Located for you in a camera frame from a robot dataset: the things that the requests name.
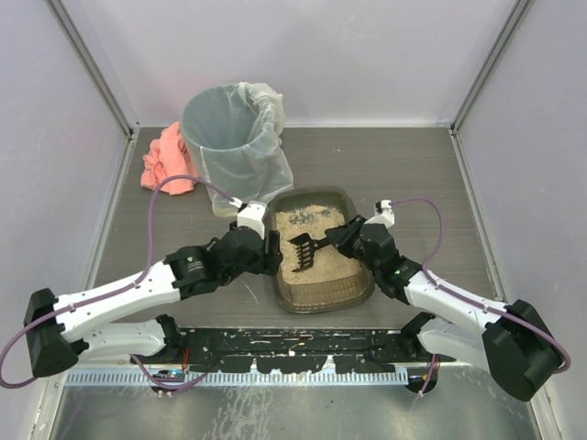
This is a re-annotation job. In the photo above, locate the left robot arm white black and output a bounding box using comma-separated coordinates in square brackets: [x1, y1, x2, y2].
[24, 223, 282, 379]

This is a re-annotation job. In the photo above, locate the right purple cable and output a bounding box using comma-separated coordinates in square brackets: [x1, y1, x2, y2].
[382, 197, 573, 378]

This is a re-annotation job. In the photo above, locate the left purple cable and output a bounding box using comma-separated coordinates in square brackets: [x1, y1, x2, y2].
[0, 176, 242, 400]

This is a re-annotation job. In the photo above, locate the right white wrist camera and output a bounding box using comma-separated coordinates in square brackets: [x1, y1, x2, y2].
[365, 199, 395, 229]

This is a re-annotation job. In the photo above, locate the black slotted litter scoop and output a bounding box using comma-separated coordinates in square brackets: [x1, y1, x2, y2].
[289, 233, 337, 273]

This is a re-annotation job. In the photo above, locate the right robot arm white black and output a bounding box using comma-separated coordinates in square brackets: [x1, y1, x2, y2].
[326, 216, 570, 402]

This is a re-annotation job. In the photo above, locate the grey slotted cable duct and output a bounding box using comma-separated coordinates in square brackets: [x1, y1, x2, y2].
[64, 368, 408, 387]

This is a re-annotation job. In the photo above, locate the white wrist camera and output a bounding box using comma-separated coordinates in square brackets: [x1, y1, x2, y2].
[230, 197, 267, 239]
[365, 199, 395, 229]

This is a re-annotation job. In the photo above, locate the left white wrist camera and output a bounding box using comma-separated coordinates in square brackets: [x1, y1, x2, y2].
[230, 197, 267, 239]

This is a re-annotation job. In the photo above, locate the pink cloth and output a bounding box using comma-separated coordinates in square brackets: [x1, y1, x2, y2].
[140, 122, 198, 191]

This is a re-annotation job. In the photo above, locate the black taped base rail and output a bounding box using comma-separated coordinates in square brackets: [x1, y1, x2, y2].
[130, 325, 460, 375]

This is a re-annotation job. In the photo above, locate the dark translucent litter box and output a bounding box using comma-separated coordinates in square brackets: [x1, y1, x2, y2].
[266, 186, 375, 314]

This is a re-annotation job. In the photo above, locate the beige cat litter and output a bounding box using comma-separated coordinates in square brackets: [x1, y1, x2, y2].
[276, 204, 360, 285]

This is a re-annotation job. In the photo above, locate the purple cable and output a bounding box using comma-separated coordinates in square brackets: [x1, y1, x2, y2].
[382, 197, 573, 378]
[0, 176, 242, 400]

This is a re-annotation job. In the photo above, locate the bin with translucent bag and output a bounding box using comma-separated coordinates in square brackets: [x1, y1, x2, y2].
[180, 82, 294, 204]

